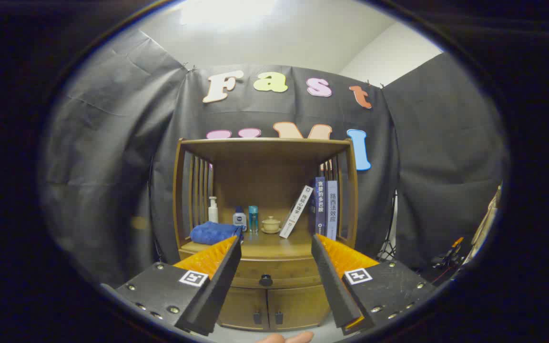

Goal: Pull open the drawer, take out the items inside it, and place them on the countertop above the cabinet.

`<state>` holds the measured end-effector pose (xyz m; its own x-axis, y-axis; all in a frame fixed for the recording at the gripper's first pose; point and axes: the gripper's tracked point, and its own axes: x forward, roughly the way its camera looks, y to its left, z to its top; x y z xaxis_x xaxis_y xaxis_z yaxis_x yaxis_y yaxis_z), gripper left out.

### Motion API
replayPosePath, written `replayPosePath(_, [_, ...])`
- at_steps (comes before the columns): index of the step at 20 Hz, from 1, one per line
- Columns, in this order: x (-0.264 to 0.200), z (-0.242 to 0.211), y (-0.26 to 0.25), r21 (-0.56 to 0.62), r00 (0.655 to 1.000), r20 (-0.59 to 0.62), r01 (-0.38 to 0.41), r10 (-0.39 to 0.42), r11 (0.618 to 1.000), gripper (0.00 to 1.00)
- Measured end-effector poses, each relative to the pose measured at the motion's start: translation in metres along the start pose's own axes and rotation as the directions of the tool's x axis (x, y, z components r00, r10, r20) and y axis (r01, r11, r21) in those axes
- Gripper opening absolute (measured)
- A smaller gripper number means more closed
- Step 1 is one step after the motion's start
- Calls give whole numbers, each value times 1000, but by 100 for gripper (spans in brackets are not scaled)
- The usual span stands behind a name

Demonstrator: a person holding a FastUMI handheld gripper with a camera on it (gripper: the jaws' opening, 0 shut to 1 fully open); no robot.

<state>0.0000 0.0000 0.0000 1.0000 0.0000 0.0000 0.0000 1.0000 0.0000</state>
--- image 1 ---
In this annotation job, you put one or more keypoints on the white bottle blue cap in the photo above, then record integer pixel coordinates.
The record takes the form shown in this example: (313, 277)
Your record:
(239, 221)

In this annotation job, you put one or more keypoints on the black drawer knob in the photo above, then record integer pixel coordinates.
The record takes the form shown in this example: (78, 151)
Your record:
(266, 280)

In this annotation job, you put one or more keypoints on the pale lavender book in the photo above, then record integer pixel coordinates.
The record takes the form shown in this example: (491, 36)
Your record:
(332, 209)

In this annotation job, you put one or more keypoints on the white pump bottle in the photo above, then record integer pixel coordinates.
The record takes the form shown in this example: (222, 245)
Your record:
(213, 213)

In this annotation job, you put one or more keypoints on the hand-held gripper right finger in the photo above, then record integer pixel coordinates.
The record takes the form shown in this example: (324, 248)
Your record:
(336, 286)

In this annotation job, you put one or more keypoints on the wooden cabinet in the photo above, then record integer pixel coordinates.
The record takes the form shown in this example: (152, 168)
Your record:
(265, 166)

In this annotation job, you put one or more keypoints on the white book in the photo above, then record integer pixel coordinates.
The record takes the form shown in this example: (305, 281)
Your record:
(296, 212)

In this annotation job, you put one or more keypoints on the orange black device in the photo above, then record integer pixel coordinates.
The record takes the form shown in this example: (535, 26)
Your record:
(448, 257)

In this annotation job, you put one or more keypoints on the clear blue bottle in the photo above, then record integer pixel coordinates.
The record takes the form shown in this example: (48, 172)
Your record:
(253, 220)

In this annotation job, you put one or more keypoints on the black tripod stand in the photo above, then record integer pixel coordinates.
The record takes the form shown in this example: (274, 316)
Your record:
(389, 238)

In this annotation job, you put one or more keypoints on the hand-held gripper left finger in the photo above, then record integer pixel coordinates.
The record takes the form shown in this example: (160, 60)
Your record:
(217, 286)

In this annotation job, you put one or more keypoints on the beige lidded teacup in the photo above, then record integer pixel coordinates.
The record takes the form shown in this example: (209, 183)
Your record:
(271, 225)

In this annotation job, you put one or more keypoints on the dark blue book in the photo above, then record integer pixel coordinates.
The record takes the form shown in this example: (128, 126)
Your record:
(320, 205)

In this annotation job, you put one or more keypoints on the wooden countertop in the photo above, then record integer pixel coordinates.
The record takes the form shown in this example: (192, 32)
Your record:
(267, 244)

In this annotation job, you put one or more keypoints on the blue folded towel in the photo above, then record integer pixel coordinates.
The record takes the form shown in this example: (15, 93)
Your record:
(212, 232)

